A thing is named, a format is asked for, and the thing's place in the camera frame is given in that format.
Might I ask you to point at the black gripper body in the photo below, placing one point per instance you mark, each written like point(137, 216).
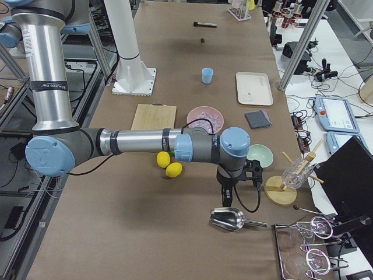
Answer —
point(227, 181)

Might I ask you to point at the teach pendant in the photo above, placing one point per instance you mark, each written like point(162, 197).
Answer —
point(336, 140)
point(335, 114)

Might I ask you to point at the steel muddler black tip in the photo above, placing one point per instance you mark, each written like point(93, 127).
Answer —
point(204, 24)

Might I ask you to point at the pink bowl of ice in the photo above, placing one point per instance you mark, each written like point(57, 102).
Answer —
point(206, 117)

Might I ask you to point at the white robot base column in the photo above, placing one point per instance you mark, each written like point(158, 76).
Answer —
point(133, 77)

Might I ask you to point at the pink cup in rack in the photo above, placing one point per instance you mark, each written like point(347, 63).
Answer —
point(236, 4)

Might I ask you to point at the mint green bowl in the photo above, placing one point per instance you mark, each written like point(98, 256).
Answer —
point(261, 153)

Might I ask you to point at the blue plastic cup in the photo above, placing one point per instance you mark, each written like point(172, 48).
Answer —
point(207, 75)

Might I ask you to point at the white wire cup rack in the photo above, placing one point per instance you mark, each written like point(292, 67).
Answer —
point(240, 14)

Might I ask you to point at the steel ice scoop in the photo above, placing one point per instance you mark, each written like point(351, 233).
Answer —
point(232, 219)

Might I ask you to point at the wooden cutting board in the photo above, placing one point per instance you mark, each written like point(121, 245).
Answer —
point(151, 116)

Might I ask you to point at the yellow cup in rack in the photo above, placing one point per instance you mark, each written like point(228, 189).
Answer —
point(250, 4)

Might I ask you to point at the wooden cup stand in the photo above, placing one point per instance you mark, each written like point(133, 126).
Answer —
point(277, 192)

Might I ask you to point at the clear glass on stand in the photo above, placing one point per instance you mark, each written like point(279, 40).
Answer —
point(297, 173)

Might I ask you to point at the cream rabbit tray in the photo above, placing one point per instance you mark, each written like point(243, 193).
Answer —
point(253, 89)

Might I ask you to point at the yellow lemon far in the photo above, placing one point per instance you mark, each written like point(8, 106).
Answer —
point(163, 159)

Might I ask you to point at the grey folded cloth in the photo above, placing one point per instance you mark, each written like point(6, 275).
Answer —
point(258, 119)

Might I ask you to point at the aluminium frame post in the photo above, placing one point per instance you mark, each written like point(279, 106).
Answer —
point(316, 14)

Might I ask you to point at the black glass tray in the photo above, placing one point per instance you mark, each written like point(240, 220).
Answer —
point(303, 261)

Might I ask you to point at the black monitor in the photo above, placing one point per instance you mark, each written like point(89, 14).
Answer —
point(347, 179)

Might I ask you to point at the yellow lemon near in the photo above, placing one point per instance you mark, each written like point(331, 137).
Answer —
point(174, 170)

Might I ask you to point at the teach pendant upper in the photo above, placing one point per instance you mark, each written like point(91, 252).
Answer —
point(335, 114)

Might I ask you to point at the teach pendant lower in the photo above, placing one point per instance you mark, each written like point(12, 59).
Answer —
point(336, 140)

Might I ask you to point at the yellow lemon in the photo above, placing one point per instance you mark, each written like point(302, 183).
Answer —
point(163, 159)
point(174, 170)

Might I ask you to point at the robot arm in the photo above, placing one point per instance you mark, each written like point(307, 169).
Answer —
point(59, 143)

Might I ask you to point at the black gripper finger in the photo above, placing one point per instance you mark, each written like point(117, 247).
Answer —
point(227, 196)

